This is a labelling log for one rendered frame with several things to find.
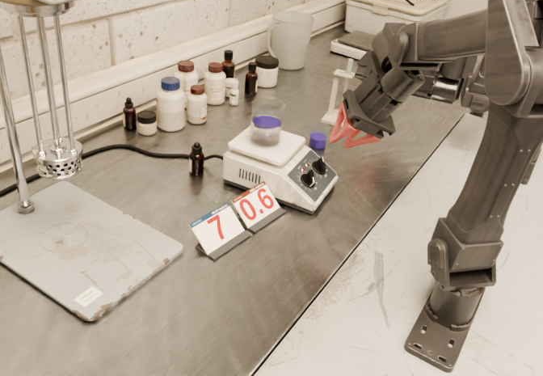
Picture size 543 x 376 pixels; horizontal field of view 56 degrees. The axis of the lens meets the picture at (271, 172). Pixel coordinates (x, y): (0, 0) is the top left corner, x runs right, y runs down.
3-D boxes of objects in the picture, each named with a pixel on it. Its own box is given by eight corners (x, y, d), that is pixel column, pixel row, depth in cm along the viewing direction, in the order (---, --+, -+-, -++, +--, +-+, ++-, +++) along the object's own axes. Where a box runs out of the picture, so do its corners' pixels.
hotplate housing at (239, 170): (337, 185, 106) (343, 151, 102) (313, 217, 96) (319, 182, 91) (242, 153, 113) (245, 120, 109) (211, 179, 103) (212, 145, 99)
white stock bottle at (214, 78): (199, 101, 133) (199, 64, 128) (211, 95, 137) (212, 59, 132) (216, 107, 131) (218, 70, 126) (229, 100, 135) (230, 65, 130)
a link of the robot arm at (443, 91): (432, 73, 115) (464, 80, 113) (435, 66, 120) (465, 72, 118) (425, 102, 119) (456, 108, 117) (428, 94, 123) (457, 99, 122)
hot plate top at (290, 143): (307, 141, 104) (307, 137, 103) (281, 167, 94) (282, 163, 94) (254, 124, 108) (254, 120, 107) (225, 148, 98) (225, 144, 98)
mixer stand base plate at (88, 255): (186, 250, 85) (186, 245, 84) (89, 326, 70) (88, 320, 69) (64, 183, 97) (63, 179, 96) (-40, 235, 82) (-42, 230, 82)
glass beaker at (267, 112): (271, 155, 97) (275, 114, 92) (242, 145, 99) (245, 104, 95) (288, 141, 102) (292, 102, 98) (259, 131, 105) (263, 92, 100)
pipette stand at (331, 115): (359, 117, 134) (368, 71, 128) (351, 129, 128) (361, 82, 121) (329, 110, 136) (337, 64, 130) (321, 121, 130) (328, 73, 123)
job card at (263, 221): (286, 212, 96) (288, 194, 94) (254, 233, 90) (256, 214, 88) (261, 198, 99) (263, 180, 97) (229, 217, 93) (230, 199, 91)
